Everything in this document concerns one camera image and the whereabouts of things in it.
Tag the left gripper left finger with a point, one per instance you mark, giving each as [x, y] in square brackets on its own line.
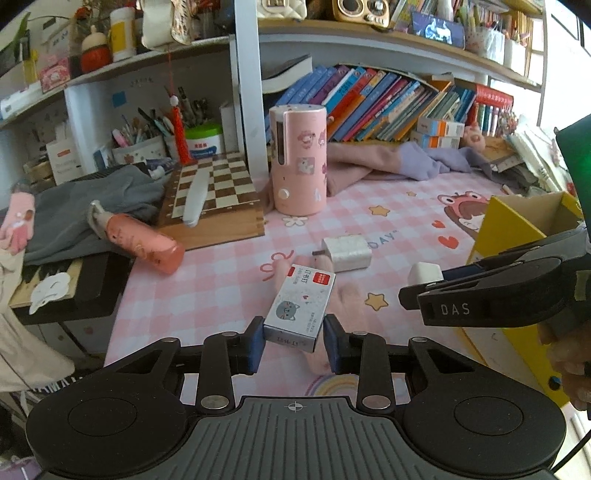
[255, 344]

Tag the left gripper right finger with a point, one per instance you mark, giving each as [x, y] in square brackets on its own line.
[334, 334]

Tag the small white staples box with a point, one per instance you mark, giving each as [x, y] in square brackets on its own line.
[296, 315]

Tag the yellow cardboard box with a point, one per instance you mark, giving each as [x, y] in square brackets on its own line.
[509, 222]

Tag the white charger adapter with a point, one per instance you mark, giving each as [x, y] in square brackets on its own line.
[347, 252]

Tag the small white cube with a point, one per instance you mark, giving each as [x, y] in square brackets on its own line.
[423, 273]

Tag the wooden chessboard box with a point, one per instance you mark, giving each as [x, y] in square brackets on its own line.
[211, 201]

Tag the white tote bag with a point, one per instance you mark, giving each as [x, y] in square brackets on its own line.
[542, 157]

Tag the pink water bottle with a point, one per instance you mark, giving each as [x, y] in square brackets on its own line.
[136, 238]

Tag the pink pig toy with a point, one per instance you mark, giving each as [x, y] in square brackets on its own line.
[474, 138]

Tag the purple pink cloth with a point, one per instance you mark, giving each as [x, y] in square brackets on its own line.
[349, 163]

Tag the orange white boxes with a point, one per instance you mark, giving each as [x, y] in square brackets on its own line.
[436, 133]

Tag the pink cylindrical container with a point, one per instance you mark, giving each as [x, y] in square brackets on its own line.
[298, 141]

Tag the grey clothing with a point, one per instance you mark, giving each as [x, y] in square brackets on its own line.
[62, 224]

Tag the white pen holder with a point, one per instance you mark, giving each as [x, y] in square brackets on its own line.
[150, 149]

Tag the row of books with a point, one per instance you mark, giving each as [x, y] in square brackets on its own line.
[365, 103]

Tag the blue picture box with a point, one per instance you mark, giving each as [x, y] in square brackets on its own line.
[438, 29]

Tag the wooden retro radio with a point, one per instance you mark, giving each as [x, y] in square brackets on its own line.
[374, 13]

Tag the red white doll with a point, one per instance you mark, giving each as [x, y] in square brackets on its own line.
[95, 51]

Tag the white quilted handbag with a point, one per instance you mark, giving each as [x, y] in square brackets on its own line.
[282, 9]

